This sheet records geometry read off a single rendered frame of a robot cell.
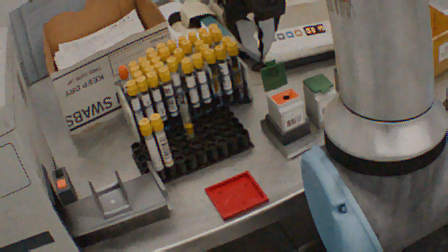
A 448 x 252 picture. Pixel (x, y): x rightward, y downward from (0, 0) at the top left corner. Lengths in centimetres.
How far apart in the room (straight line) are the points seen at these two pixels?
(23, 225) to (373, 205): 50
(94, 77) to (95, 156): 14
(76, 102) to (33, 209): 32
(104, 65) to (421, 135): 68
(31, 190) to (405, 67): 50
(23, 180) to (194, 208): 29
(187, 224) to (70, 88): 33
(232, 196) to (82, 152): 30
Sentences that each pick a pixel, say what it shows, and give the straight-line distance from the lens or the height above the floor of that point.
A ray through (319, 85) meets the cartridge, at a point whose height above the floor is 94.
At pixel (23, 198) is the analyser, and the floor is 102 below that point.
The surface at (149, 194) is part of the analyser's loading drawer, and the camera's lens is 77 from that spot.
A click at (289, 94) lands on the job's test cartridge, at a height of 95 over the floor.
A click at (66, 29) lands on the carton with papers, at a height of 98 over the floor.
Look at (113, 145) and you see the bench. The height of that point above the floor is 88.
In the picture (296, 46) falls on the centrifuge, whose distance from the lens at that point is 101.
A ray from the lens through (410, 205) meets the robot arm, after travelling 38.
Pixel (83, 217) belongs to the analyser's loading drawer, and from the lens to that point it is 78.
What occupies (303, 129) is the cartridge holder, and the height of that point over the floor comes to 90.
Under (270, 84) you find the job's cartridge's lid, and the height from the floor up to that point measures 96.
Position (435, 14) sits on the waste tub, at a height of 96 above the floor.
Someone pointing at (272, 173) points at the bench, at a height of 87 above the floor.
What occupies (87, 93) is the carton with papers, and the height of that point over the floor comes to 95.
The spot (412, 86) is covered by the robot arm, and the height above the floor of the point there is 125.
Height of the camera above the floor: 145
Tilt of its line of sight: 39 degrees down
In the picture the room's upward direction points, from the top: 12 degrees counter-clockwise
